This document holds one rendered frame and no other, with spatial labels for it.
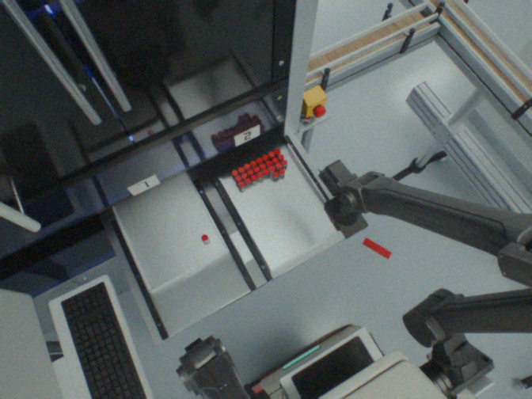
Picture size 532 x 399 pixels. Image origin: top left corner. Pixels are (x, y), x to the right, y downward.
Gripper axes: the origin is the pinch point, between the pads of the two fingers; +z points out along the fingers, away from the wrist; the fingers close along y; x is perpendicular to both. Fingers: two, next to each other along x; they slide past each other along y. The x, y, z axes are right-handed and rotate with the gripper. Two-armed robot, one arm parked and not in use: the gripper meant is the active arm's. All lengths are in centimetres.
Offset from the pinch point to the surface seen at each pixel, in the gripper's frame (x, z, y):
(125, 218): 52, 20, 38
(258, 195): 11.5, 20.3, 23.9
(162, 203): 40, 20, 36
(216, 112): 15.3, -11.7, 38.8
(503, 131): -143, 96, 15
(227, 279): 32.7, 20.0, 4.6
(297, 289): 4, 108, -3
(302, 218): 2.9, 20.1, 10.5
